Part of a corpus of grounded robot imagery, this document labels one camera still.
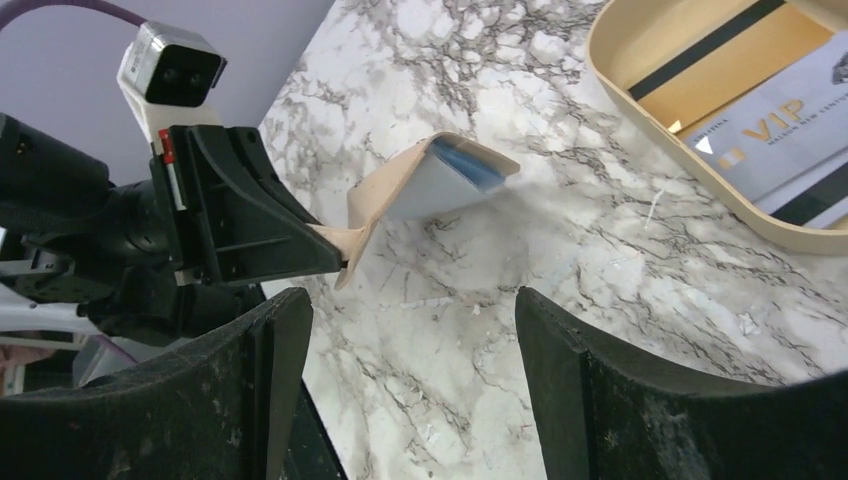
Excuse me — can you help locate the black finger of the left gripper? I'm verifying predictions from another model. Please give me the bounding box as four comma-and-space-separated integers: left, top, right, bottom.
185, 125, 344, 285

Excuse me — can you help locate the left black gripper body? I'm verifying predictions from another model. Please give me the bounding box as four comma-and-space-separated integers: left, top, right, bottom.
150, 125, 265, 332

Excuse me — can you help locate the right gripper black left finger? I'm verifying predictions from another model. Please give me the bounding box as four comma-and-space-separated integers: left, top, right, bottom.
1, 288, 313, 479

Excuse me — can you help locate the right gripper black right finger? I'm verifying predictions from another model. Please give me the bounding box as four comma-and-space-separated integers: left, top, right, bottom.
515, 287, 847, 479

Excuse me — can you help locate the beige leather card holder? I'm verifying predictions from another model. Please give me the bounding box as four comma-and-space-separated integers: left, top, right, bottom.
312, 132, 521, 290

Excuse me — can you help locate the white card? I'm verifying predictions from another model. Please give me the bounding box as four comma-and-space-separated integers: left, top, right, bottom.
684, 31, 847, 214

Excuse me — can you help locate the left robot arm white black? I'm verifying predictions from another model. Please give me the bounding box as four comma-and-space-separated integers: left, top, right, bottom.
1, 115, 346, 346

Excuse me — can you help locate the silver card in tray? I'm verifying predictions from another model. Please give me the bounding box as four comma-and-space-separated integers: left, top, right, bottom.
754, 159, 847, 228

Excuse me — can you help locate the yellow card in tray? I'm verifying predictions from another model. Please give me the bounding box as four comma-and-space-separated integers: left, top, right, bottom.
628, 1, 834, 129

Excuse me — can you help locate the cream oval tray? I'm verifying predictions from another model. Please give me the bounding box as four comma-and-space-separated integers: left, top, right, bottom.
586, 1, 847, 255

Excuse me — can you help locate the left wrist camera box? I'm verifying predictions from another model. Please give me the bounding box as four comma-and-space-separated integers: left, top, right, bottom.
117, 21, 227, 143

